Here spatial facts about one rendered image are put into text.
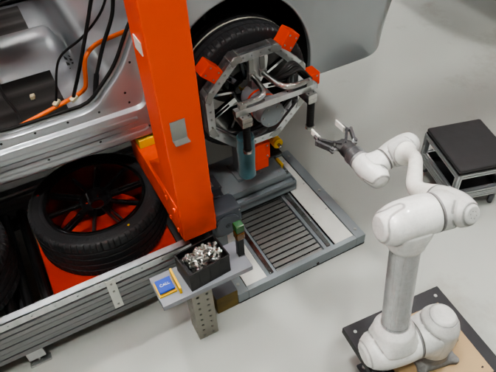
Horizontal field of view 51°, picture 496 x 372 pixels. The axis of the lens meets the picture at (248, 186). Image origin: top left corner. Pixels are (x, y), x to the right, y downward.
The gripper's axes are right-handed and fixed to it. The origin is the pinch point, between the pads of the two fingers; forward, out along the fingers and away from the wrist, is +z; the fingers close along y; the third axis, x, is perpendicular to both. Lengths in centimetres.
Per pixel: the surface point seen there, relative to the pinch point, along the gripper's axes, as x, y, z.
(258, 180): -60, -14, 40
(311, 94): 12.0, -0.8, 10.9
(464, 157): -49, 88, -13
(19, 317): -44, -152, 5
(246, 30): 34, -17, 42
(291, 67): 21.0, -4.4, 23.1
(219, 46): 31, -31, 41
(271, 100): 14.9, -20.4, 13.6
